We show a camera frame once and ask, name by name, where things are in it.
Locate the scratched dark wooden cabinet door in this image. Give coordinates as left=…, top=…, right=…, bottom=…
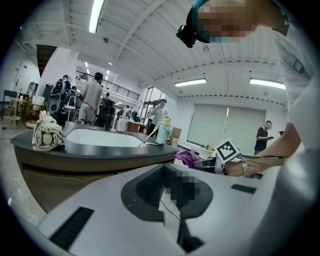
left=22, top=167, right=131, bottom=214

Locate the round wooden stool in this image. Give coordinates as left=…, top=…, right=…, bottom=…
left=7, top=97, right=23, bottom=128

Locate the black mezzanine railing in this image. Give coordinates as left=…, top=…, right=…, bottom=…
left=75, top=70, right=141, bottom=101

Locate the beige crumpled towel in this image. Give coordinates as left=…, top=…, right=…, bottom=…
left=31, top=109, right=67, bottom=152

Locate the grey oval shell seat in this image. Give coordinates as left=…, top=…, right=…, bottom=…
left=46, top=94, right=63, bottom=116

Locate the teal head strap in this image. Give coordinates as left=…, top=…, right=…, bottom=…
left=186, top=0, right=230, bottom=43

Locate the person's light grey shirt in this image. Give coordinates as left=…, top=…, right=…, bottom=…
left=271, top=21, right=320, bottom=151

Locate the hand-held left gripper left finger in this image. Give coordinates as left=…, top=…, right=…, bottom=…
left=37, top=163, right=176, bottom=256

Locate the brown wooden desk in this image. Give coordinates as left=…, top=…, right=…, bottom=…
left=126, top=121, right=147, bottom=133

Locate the purple cloth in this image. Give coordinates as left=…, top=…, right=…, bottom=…
left=168, top=150, right=201, bottom=169

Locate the person's head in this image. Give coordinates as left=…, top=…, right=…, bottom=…
left=197, top=0, right=283, bottom=38

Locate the dark wooden vanity cabinet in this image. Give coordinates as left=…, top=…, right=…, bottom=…
left=9, top=124, right=180, bottom=214

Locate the brown cardboard sheet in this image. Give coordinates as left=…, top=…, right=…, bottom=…
left=171, top=126, right=183, bottom=145

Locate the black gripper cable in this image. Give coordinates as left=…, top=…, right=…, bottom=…
left=241, top=153, right=286, bottom=161

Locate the silver wristwatch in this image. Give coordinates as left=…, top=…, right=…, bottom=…
left=240, top=158, right=250, bottom=178

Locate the black vanity countertop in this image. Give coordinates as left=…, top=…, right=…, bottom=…
left=9, top=124, right=180, bottom=160

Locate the teal cartoon water bottle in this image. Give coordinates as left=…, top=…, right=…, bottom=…
left=155, top=115, right=173, bottom=145

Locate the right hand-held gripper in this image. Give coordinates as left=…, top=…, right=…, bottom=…
left=193, top=138, right=243, bottom=175

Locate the ceiling tube light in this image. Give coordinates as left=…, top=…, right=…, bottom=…
left=88, top=0, right=106, bottom=35
left=174, top=78, right=208, bottom=88
left=249, top=77, right=286, bottom=90

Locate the grey roller blind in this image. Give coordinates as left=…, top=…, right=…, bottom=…
left=187, top=103, right=229, bottom=148
left=226, top=106, right=266, bottom=153

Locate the person's right forearm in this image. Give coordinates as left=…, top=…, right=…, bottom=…
left=223, top=121, right=303, bottom=177

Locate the white sink basin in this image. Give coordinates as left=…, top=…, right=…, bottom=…
left=65, top=127, right=143, bottom=148

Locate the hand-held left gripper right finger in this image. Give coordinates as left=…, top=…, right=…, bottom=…
left=163, top=163, right=262, bottom=252

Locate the black head camera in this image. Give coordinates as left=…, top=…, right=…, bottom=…
left=176, top=24, right=197, bottom=48

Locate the patterned fabric strap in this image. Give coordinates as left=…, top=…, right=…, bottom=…
left=136, top=123, right=161, bottom=148

